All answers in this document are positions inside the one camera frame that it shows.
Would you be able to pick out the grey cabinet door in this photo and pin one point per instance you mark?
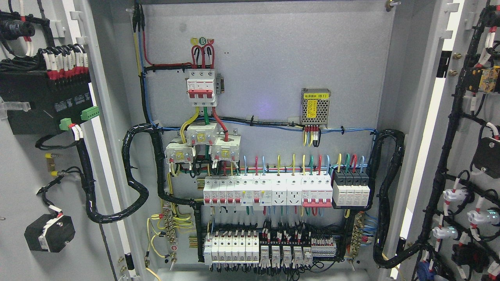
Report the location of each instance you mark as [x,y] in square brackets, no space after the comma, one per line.
[97,253]
[454,222]

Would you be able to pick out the white current transformer right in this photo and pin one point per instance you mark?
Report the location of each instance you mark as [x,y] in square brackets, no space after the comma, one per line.
[226,151]

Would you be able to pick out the white current transformer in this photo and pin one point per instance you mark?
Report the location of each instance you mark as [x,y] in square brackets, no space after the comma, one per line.
[201,133]
[178,152]
[226,151]

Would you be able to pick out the white current transformer top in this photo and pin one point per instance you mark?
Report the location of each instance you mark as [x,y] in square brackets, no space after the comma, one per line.
[201,133]

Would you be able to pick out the red white main breaker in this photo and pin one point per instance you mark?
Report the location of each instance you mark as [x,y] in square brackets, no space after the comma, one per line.
[204,87]

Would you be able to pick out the metal mesh power supply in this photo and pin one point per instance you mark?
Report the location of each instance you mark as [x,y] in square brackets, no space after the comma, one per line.
[315,106]

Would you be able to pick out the white current transformer left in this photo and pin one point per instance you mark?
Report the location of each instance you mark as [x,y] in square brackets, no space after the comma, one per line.
[178,152]

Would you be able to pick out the white socket breaker row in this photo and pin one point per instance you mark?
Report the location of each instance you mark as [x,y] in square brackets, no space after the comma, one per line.
[311,191]

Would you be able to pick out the relay terminal row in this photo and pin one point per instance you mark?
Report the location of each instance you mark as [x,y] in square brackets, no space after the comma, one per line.
[269,249]

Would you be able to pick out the black white surge protector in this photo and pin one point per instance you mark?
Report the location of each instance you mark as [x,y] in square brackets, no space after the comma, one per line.
[350,189]

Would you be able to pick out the brass ground bar left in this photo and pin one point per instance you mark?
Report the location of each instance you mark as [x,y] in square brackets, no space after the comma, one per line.
[170,234]

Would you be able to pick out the brass ground bar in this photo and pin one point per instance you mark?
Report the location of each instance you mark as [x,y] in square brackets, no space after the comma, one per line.
[170,234]
[357,234]

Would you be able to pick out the brass ground bar right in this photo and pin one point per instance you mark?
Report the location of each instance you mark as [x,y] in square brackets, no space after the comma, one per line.
[357,234]

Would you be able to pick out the black digital power meter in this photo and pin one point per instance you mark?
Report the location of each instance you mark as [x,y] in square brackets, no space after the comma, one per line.
[50,101]

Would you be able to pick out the black cable conduit loop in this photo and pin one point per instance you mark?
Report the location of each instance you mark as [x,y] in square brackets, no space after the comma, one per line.
[384,214]

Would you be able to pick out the white rotary selector switch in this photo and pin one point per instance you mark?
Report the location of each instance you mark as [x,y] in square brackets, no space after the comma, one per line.
[49,233]

